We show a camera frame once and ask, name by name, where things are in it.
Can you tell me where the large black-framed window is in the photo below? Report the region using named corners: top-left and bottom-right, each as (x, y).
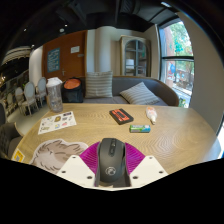
top-left (218, 126), bottom-right (224, 158)

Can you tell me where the black bag with orange top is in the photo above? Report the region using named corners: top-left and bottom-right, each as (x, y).
top-left (60, 77), bottom-right (85, 104)

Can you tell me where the blue poster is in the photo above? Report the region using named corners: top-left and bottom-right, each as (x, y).
top-left (46, 47), bottom-right (61, 74)

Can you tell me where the small clear-wrapped tube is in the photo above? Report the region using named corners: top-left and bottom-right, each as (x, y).
top-left (145, 106), bottom-right (158, 125)

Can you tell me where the striped square cushion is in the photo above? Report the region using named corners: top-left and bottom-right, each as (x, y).
top-left (84, 70), bottom-right (114, 99)

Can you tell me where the cabinet with arched glass door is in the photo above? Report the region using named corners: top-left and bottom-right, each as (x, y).
top-left (119, 35), bottom-right (152, 78)

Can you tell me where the clear shaker bottle white lid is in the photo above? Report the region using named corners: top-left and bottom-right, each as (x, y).
top-left (45, 76), bottom-right (64, 114)

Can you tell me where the black box with orange print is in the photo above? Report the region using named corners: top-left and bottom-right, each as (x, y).
top-left (109, 107), bottom-right (135, 126)

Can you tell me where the yellow square sticker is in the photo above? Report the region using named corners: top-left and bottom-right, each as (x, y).
top-left (11, 148), bottom-right (26, 164)

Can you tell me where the grey tufted armchair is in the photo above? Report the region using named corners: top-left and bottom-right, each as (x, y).
top-left (0, 103), bottom-right (24, 159)

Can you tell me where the striped grey cushion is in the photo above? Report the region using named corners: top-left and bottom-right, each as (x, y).
top-left (119, 81), bottom-right (161, 106)

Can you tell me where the small green pack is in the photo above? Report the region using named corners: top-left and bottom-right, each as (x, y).
top-left (129, 124), bottom-right (152, 134)

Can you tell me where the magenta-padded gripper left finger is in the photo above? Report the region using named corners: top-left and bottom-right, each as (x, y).
top-left (56, 141), bottom-right (101, 187)

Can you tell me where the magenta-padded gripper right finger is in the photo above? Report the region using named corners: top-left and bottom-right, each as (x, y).
top-left (124, 142), bottom-right (169, 187)

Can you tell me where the white sticker sheet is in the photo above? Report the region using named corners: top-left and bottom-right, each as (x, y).
top-left (37, 110), bottom-right (78, 135)

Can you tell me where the brown wooden door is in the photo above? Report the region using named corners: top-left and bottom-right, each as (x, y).
top-left (41, 30), bottom-right (88, 83)

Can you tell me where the black computer mouse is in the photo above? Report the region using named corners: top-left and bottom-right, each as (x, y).
top-left (96, 137), bottom-right (127, 184)

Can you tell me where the group of white chairs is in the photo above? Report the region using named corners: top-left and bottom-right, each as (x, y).
top-left (0, 76), bottom-right (48, 116)

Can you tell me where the grey curved sofa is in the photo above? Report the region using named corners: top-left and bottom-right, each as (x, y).
top-left (81, 75), bottom-right (180, 108)

